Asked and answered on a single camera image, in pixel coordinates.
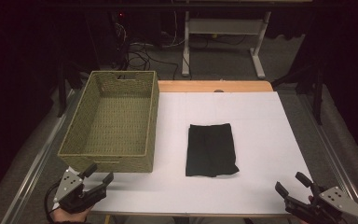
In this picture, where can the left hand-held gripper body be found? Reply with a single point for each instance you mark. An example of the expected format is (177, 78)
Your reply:
(66, 186)

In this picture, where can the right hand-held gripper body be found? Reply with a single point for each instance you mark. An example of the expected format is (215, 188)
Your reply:
(335, 199)

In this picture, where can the green woven basket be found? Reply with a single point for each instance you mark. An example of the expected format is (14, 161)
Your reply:
(118, 124)

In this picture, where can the black cloth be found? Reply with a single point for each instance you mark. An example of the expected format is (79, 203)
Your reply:
(211, 149)

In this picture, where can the person's right hand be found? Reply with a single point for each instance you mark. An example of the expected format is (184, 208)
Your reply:
(310, 199)

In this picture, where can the person's left hand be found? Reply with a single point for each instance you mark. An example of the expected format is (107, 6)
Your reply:
(70, 217)

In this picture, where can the white table sheet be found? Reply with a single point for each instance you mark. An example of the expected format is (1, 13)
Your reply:
(261, 140)

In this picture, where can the black metal stand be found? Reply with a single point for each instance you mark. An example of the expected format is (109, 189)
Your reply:
(62, 90)
(317, 93)

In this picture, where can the dark curtain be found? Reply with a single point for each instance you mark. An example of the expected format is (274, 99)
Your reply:
(18, 62)
(348, 62)

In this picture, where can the metal floor rail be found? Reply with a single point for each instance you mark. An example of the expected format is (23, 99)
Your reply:
(335, 161)
(34, 168)

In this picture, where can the white desk frame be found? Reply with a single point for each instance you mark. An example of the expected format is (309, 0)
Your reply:
(223, 26)

